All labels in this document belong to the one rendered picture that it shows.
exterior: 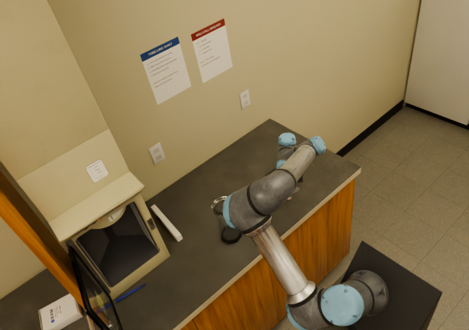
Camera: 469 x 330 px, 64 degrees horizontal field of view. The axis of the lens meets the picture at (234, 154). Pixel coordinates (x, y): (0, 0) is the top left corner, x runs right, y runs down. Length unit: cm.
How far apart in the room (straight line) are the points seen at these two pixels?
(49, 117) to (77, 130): 10
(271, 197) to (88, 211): 63
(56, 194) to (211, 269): 76
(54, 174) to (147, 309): 74
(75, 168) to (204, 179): 95
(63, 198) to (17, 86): 41
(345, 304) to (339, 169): 97
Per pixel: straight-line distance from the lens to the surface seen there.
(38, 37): 118
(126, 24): 175
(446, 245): 306
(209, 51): 201
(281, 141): 163
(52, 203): 140
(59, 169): 134
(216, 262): 178
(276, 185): 119
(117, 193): 139
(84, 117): 129
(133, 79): 182
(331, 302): 129
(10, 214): 127
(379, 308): 144
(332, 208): 216
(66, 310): 189
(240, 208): 123
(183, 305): 172
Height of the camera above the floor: 242
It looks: 41 degrees down
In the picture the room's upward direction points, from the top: 12 degrees counter-clockwise
